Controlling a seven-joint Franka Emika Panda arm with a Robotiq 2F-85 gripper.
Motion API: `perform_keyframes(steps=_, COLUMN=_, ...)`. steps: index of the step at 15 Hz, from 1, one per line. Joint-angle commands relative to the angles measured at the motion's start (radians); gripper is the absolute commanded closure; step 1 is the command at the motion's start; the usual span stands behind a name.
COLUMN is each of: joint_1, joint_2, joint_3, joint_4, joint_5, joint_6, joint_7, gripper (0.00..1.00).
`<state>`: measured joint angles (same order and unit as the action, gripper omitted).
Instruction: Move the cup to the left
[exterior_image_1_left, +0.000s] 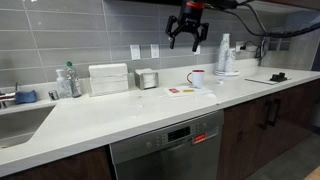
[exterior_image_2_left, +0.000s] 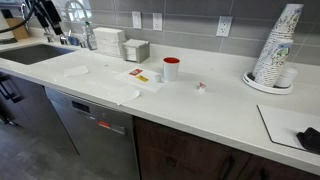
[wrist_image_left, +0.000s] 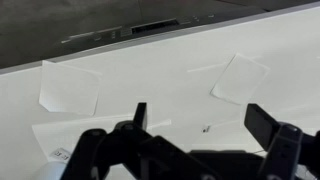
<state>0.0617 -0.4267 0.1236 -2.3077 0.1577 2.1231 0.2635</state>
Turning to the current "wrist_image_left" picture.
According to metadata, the white napkin sheet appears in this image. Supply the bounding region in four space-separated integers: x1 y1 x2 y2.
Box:
210 54 270 105
39 61 102 116

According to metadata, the stainless steel dishwasher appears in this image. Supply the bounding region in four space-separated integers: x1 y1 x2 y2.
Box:
0 0 319 69

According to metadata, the white napkin sheet left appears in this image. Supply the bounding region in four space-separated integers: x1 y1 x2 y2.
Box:
39 61 102 116

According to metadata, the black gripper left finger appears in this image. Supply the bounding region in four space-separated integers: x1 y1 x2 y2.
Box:
60 102 220 180

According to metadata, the white napkin sheet right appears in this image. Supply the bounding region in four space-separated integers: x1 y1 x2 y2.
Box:
210 54 270 105

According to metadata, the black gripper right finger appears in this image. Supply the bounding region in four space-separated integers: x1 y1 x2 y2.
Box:
244 104 320 180

